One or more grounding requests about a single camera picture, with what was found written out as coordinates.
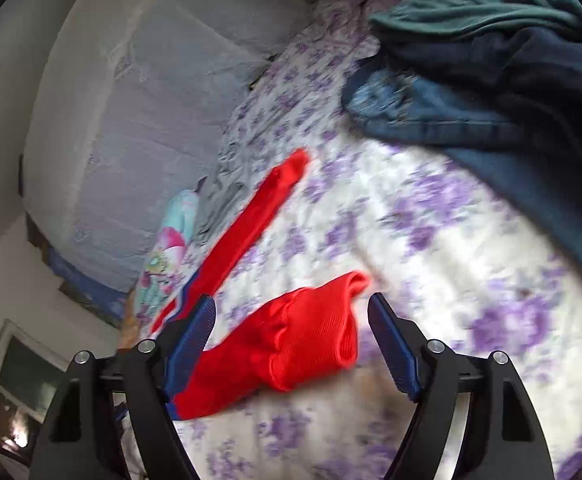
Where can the folded grey garment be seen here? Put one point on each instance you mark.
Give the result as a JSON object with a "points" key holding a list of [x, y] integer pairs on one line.
{"points": [[221, 195]]}

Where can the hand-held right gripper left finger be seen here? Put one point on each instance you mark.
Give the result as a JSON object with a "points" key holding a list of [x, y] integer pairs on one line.
{"points": [[195, 342]]}

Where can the blue jeans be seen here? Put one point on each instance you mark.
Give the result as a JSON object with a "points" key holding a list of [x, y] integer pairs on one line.
{"points": [[421, 115]]}

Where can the blue patterned cloth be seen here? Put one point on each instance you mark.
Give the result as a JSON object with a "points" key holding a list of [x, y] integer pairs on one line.
{"points": [[78, 275]]}

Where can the green garment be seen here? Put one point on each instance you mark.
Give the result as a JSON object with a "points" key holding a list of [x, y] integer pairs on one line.
{"points": [[471, 15]]}

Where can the dark navy garment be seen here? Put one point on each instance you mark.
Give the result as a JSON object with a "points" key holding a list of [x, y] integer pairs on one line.
{"points": [[521, 70]]}

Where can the folded colourful floral blanket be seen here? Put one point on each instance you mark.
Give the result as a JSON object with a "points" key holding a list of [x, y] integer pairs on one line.
{"points": [[166, 255]]}

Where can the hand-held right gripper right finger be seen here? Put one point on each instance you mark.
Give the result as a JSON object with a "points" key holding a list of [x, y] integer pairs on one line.
{"points": [[396, 355]]}

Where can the red blue white shirt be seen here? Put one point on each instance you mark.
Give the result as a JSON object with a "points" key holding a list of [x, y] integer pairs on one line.
{"points": [[296, 340]]}

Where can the purple floral bedsheet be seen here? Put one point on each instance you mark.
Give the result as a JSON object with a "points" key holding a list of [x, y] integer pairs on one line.
{"points": [[421, 240]]}

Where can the orange cloth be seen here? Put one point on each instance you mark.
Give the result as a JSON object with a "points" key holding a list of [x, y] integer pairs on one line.
{"points": [[123, 322]]}

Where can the window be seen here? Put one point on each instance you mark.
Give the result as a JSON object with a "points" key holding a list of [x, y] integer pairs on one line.
{"points": [[26, 375]]}

